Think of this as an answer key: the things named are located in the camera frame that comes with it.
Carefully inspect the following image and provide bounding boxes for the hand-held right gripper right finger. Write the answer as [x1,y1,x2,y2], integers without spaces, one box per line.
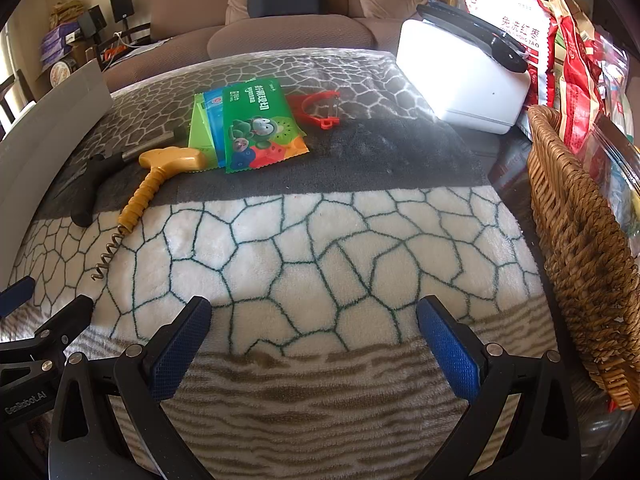
[415,296,582,480]

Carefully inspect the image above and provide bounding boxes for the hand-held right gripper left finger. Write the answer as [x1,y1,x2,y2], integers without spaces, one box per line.
[48,296,215,480]

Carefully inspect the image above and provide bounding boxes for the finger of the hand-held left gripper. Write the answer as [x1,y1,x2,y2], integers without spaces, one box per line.
[0,295,95,362]
[0,276,37,319]

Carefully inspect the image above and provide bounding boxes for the white cardboard box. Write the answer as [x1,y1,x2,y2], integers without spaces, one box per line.
[0,58,114,287]

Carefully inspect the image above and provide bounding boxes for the yellow handled corkscrew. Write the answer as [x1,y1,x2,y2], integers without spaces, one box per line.
[91,146,209,281]

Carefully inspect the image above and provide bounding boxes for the light green snack packet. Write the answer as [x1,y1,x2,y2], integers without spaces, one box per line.
[188,94,222,162]

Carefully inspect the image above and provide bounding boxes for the blue snack packet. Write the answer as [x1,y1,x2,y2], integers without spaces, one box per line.
[201,89,232,167]

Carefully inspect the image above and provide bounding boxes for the green cartoon snack packet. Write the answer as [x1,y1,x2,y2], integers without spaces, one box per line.
[222,76,310,175]

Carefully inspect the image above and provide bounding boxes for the grey white patterned blanket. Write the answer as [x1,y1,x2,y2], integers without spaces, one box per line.
[0,47,577,480]

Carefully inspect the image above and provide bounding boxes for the wicker basket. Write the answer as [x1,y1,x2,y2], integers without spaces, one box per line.
[527,105,640,412]

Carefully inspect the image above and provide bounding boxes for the dark wooden chair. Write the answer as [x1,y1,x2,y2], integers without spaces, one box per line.
[0,72,36,126]

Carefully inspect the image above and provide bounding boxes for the round printed tin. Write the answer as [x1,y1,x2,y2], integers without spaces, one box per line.
[52,57,79,81]

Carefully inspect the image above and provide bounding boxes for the stack of purple packs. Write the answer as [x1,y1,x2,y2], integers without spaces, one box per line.
[40,22,84,66]

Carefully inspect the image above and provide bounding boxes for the red peeler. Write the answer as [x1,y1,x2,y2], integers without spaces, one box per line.
[286,90,342,133]

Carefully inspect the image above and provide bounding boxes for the white plastic storage box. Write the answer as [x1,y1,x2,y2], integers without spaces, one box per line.
[396,19,532,135]

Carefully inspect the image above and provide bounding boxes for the woven straw bundle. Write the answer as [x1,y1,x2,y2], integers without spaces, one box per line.
[49,0,86,31]

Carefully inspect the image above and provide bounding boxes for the black remote control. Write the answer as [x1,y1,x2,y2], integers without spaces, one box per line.
[416,4,530,74]

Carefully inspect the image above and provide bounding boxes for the brown sofa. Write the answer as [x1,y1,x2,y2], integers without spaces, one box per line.
[102,0,442,92]

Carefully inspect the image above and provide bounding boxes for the red white dried fruit bag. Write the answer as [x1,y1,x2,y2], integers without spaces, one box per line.
[460,0,559,112]

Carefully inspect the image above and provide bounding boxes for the black handled metal tool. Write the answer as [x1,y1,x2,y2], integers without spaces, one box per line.
[70,151,132,227]

